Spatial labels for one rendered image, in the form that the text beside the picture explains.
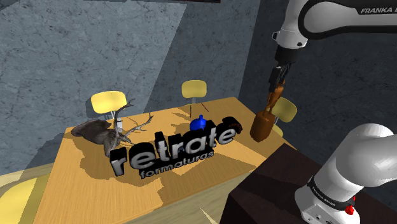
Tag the dark red pen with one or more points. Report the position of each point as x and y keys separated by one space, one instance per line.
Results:
x=205 y=107

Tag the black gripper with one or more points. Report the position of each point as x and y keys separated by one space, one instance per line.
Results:
x=287 y=55

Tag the blue round vase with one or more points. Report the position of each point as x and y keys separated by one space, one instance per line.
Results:
x=197 y=124

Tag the yellow chair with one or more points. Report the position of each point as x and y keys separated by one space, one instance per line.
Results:
x=14 y=201
x=108 y=101
x=194 y=88
x=286 y=110

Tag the dark robot stand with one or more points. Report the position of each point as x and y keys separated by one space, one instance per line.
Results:
x=273 y=189

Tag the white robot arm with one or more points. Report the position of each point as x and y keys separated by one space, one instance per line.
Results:
x=350 y=173

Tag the black and silver letter sign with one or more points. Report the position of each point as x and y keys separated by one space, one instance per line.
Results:
x=141 y=156

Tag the wooden table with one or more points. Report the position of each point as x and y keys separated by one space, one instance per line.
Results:
x=93 y=192

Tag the brown deer figure with antlers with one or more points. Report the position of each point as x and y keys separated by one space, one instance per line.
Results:
x=96 y=133

